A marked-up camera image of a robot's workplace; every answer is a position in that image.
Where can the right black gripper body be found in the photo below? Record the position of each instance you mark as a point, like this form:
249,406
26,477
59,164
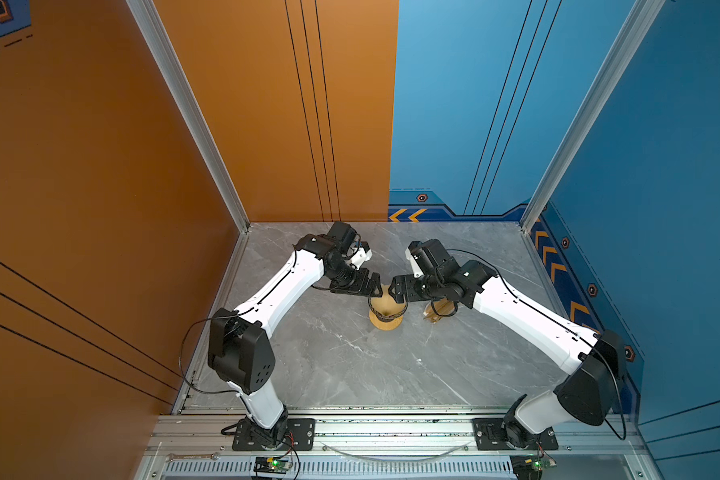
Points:
428,287

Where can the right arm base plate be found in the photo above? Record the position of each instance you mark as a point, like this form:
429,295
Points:
495,434

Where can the wooden ring dripper stand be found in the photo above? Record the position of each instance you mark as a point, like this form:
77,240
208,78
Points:
384,323

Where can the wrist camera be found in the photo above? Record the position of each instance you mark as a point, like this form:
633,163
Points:
415,268
362,254

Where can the clear tube on rail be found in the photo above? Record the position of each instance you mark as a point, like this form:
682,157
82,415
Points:
396,458

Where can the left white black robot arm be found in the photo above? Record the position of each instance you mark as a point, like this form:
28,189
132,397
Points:
239,348

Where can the aluminium rail base frame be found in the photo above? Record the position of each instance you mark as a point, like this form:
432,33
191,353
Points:
198,445

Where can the right aluminium corner post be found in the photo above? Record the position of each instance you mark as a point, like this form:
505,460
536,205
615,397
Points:
628,40

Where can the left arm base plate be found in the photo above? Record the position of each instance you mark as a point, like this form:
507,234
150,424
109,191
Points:
295,433

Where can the left green circuit board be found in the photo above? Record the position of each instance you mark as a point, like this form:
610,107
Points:
272,467

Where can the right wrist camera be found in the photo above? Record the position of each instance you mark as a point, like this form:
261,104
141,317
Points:
415,268

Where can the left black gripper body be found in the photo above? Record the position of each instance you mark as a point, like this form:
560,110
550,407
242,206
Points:
349,280

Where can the green circuit board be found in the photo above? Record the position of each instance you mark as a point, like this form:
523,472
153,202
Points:
531,468
272,467

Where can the aluminium corner post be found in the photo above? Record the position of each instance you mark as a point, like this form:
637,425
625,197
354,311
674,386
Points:
153,31
628,40

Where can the right green circuit board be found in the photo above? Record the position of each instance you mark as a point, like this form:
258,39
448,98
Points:
531,468

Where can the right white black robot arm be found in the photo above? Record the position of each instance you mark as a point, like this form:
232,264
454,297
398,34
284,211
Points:
594,362

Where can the left aluminium corner post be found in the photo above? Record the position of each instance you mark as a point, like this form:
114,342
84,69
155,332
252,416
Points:
153,31

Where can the black ribbed coffee dripper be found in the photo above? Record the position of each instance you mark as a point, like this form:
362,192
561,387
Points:
386,309

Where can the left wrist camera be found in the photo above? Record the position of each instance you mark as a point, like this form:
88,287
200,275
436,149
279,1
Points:
362,254

